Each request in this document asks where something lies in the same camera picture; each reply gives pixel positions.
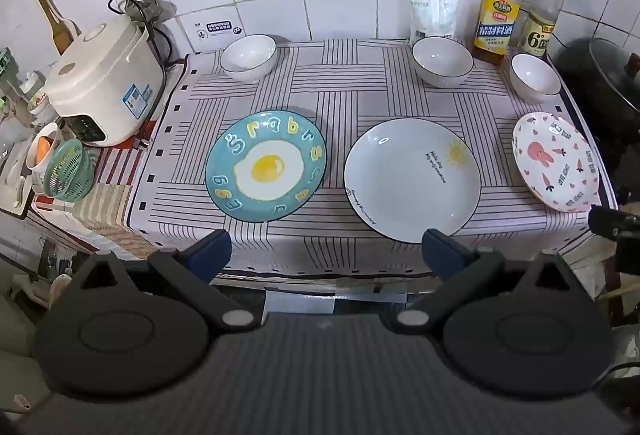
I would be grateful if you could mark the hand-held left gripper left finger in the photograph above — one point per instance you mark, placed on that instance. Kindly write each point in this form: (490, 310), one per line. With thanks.
(210, 252)

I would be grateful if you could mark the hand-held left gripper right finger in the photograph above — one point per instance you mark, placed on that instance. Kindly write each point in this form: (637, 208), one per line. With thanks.
(442, 252)

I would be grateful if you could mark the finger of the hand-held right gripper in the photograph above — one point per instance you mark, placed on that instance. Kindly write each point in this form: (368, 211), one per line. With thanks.
(612, 222)

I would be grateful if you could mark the white plate with sun print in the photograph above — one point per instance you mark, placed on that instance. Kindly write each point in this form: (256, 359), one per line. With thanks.
(410, 185)

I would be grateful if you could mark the pink rabbit print plate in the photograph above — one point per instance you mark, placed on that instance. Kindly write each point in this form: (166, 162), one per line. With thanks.
(555, 160)

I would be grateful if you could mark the blue fried egg plate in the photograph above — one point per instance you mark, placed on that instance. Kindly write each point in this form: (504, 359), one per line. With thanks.
(265, 165)

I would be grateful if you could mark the small white ribbed bowl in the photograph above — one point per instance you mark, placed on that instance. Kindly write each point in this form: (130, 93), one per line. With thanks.
(535, 77)

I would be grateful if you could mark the black stove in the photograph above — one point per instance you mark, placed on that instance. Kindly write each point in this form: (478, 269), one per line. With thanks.
(617, 150)

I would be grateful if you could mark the striped towel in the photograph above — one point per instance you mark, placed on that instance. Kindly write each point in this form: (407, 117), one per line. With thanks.
(107, 205)

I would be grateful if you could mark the black cooking pot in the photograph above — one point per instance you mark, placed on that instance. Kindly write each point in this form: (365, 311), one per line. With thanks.
(580, 75)

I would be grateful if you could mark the glass pot lid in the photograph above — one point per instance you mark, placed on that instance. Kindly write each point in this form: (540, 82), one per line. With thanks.
(612, 65)

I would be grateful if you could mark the green plastic basket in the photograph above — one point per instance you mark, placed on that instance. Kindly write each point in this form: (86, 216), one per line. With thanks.
(70, 170)

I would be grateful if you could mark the striped white tablecloth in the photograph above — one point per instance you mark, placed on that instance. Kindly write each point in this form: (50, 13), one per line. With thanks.
(350, 90)

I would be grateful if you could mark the white cup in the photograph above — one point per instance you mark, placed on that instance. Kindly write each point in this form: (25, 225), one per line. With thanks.
(44, 147)

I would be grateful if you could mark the clear vinegar bottle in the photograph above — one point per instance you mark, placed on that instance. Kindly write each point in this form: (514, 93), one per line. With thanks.
(541, 32)

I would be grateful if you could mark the white rice cooker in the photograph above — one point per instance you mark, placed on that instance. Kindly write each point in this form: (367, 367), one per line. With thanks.
(100, 80)

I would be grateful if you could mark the brown cooking wine bottle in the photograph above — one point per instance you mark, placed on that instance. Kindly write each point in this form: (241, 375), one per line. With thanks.
(495, 25)

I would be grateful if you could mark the white salt bag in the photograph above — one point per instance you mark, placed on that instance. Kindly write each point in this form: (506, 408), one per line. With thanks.
(432, 15)

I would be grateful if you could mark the wooden spatula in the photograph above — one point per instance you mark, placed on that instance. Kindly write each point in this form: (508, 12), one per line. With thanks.
(60, 27)

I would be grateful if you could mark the white wall sticker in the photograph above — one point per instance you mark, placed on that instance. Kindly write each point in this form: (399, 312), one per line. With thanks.
(217, 34)

